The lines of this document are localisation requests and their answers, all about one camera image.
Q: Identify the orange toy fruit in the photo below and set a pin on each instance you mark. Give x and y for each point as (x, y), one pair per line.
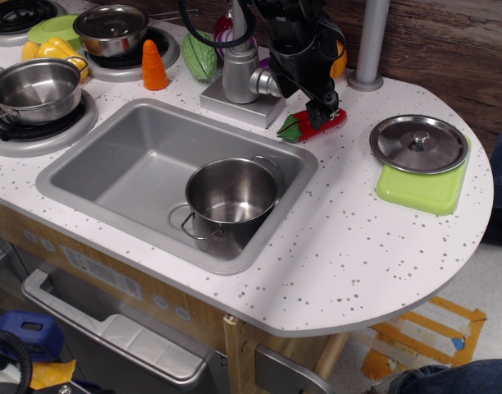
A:
(339, 65)

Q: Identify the person leg in jeans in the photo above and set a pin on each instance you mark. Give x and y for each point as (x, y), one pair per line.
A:
(481, 376)

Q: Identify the front stove burner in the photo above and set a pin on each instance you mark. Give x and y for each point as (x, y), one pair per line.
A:
(26, 141)

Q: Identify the steel pot in sink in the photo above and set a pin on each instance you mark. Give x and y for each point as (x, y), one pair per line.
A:
(229, 199)

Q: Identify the grey toy faucet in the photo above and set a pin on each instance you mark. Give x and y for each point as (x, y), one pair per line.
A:
(245, 91)

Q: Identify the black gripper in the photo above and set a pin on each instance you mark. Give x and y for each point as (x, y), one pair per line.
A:
(323, 106)

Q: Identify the grey oven door handle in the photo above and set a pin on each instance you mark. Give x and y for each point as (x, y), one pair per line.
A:
(122, 336)

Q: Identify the yellow toy bell pepper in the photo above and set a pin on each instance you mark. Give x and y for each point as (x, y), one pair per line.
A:
(61, 49)

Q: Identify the steel pan on back burner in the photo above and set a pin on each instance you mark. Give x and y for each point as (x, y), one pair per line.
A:
(116, 30)

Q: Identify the purple toy onion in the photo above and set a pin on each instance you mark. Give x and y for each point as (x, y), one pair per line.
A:
(223, 31)

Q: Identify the stove burner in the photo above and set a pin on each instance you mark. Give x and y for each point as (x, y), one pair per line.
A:
(128, 68)
(26, 141)
(17, 18)

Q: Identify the green cutting board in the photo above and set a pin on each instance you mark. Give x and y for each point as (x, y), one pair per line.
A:
(437, 194)

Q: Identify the yellow toy corn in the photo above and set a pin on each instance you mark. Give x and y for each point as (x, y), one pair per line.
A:
(29, 51)

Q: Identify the grey vertical pole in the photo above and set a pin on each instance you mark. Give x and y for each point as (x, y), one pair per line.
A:
(366, 76)

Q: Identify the orange toy carrot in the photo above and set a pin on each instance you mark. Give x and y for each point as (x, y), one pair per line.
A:
(153, 68)

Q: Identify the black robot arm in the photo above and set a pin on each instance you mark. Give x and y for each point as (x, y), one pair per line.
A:
(303, 47)

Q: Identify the blue clamp tool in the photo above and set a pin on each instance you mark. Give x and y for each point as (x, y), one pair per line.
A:
(42, 337)

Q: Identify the far left stove burner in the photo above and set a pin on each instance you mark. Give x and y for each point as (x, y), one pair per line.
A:
(17, 18)

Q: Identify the grey sink basin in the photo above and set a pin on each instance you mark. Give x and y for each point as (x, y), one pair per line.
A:
(131, 173)

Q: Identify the back stove burner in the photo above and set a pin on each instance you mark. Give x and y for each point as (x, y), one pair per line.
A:
(128, 68)

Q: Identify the red toy chili pepper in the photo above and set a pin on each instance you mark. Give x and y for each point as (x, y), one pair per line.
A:
(297, 127)

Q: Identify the green plastic plate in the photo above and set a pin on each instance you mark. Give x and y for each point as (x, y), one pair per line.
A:
(59, 26)

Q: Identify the green toy gourd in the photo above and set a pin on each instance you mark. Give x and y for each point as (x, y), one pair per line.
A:
(199, 58)

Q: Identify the steel pot lid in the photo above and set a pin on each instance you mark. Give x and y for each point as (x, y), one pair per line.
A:
(418, 144)

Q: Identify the steel pot on front burner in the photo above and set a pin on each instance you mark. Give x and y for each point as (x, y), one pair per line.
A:
(39, 91)

